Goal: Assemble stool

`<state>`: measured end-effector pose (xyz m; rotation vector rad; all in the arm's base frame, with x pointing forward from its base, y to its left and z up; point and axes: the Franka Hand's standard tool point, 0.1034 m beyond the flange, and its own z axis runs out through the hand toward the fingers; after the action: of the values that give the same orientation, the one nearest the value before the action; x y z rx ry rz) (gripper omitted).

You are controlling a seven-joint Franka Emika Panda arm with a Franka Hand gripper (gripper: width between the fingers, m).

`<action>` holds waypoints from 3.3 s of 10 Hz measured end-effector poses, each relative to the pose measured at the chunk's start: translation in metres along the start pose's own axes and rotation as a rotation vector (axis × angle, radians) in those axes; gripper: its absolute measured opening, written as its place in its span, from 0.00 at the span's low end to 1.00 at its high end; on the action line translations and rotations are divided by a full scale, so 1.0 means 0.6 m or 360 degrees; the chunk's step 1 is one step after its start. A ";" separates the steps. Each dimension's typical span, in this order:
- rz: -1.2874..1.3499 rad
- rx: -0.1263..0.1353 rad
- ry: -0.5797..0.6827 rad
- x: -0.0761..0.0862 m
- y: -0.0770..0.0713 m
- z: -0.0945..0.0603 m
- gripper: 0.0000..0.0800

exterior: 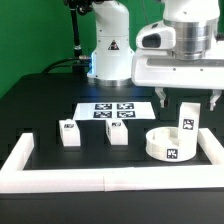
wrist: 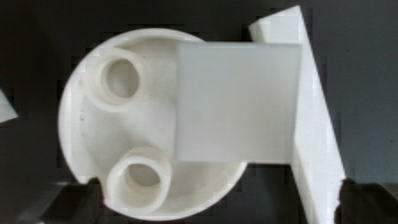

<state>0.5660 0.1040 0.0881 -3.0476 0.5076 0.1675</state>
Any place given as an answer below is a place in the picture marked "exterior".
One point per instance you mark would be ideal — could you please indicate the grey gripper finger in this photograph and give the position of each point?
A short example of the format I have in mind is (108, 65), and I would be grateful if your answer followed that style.
(162, 97)
(216, 94)

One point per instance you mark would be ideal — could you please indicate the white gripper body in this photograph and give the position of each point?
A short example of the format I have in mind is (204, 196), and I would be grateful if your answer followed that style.
(179, 55)

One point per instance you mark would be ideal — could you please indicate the white round stool seat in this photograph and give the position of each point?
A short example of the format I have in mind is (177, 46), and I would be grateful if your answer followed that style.
(170, 144)

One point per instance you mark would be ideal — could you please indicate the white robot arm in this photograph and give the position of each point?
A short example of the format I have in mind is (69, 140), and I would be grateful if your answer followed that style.
(112, 57)

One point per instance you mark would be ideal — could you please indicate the white marker tag sheet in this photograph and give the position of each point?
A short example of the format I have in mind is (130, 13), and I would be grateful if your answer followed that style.
(114, 110)

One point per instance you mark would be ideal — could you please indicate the white U-shaped fence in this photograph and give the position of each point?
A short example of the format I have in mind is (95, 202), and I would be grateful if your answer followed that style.
(15, 178)

